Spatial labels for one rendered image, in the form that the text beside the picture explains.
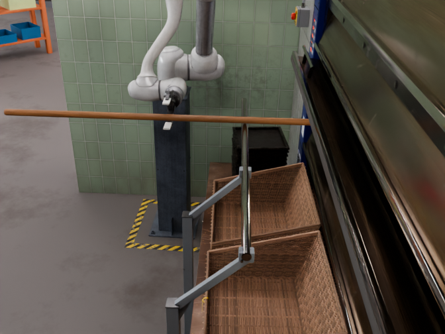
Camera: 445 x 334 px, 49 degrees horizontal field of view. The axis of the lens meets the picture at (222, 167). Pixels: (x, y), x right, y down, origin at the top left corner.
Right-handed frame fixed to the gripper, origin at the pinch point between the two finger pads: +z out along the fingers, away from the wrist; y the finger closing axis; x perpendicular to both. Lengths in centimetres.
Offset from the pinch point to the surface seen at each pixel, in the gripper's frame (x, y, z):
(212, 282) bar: -27, 15, 90
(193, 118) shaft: -12.1, 0.5, 1.7
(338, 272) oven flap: -69, 24, 71
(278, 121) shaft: -49.9, 0.0, 1.6
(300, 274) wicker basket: -62, 56, 37
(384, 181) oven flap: -68, -27, 97
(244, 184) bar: -35, 2, 52
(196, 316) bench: -19, 62, 59
